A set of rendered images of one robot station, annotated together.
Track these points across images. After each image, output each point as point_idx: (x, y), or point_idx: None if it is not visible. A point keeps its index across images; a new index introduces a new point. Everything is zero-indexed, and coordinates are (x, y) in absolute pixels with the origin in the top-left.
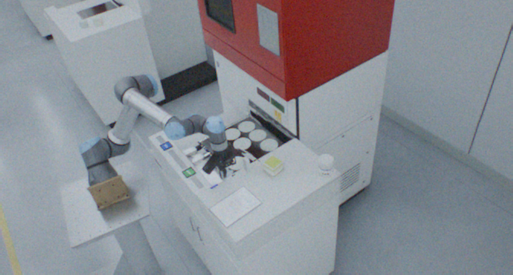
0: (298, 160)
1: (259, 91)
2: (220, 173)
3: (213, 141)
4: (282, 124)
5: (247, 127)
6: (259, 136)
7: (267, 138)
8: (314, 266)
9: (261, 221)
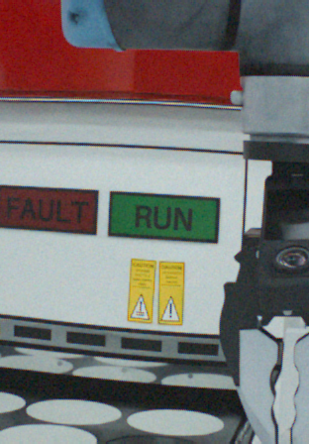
0: None
1: (22, 199)
2: (272, 388)
3: None
4: (194, 326)
5: None
6: (86, 412)
7: (136, 411)
8: None
9: None
